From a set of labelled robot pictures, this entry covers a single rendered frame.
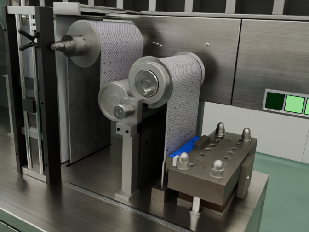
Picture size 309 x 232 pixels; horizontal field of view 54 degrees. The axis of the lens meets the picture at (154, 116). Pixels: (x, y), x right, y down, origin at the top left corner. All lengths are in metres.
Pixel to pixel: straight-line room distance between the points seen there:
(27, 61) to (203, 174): 0.63
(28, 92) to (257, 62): 0.75
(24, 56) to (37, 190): 0.41
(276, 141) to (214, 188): 2.81
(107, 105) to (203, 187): 0.39
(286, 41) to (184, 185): 0.55
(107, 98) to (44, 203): 0.36
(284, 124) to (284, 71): 2.48
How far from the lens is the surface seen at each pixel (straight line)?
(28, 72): 1.02
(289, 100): 1.06
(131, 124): 0.85
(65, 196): 0.98
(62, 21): 1.08
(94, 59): 0.96
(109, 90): 0.94
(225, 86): 1.11
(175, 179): 0.85
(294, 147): 3.59
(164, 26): 1.18
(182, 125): 0.97
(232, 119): 3.62
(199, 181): 0.82
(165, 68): 0.83
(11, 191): 1.04
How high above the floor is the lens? 1.41
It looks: 17 degrees down
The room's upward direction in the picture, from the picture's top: 3 degrees clockwise
